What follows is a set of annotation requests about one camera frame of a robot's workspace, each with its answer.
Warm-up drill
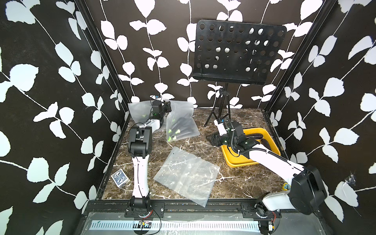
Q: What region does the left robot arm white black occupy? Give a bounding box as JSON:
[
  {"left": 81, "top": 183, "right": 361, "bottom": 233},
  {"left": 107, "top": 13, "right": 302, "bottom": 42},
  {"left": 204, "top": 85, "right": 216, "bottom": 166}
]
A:
[{"left": 128, "top": 100, "right": 171, "bottom": 217}]

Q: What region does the stack of clear zip-top bags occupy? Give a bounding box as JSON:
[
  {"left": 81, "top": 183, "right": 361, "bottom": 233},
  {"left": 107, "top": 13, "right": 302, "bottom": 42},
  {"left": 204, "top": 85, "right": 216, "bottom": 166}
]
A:
[{"left": 154, "top": 147, "right": 220, "bottom": 207}]

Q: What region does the yellow tree sticker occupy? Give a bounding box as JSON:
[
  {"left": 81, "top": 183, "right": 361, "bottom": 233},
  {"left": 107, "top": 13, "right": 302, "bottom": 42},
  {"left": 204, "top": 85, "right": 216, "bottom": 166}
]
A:
[{"left": 283, "top": 183, "right": 291, "bottom": 191}]

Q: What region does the clear zip-top bag top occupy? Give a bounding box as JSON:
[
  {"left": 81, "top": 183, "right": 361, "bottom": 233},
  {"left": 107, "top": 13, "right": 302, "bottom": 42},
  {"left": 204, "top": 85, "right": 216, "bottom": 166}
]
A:
[{"left": 128, "top": 100, "right": 152, "bottom": 123}]

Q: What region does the clear zip-top bag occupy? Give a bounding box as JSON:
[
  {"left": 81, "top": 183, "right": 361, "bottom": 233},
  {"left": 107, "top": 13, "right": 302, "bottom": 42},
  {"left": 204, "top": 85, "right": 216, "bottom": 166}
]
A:
[
  {"left": 128, "top": 100, "right": 152, "bottom": 123},
  {"left": 166, "top": 100, "right": 200, "bottom": 142}
]

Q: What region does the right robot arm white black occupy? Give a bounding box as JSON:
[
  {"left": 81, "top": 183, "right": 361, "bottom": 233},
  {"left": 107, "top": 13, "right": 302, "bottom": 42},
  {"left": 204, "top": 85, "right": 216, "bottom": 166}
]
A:
[{"left": 206, "top": 130, "right": 328, "bottom": 218}]

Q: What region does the black front mounting rail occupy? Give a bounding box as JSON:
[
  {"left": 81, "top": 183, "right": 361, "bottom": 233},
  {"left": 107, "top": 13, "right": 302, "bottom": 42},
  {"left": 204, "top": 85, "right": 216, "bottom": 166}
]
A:
[{"left": 88, "top": 199, "right": 321, "bottom": 218}]

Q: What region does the yellow plastic tray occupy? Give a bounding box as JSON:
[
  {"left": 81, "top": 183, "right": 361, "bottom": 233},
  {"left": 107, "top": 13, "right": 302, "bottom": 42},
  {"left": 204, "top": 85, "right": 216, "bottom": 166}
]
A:
[{"left": 221, "top": 128, "right": 281, "bottom": 168}]

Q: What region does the black perforated music stand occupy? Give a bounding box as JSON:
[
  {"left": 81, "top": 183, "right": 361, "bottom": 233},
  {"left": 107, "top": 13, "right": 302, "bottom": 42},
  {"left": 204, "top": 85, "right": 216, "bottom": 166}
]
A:
[{"left": 192, "top": 20, "right": 287, "bottom": 122}]

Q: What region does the white perforated strip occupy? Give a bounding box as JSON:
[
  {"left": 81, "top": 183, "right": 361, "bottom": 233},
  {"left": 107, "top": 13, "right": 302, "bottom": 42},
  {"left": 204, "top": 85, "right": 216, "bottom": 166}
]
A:
[{"left": 89, "top": 220, "right": 260, "bottom": 233}]

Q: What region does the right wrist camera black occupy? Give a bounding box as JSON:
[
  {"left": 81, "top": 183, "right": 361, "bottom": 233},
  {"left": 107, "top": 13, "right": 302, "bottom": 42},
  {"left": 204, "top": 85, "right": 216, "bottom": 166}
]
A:
[{"left": 224, "top": 120, "right": 244, "bottom": 137}]

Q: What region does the small printed card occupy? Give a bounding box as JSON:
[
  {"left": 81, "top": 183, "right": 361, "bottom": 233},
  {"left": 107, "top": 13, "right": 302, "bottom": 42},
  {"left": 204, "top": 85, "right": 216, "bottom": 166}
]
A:
[{"left": 111, "top": 169, "right": 129, "bottom": 188}]

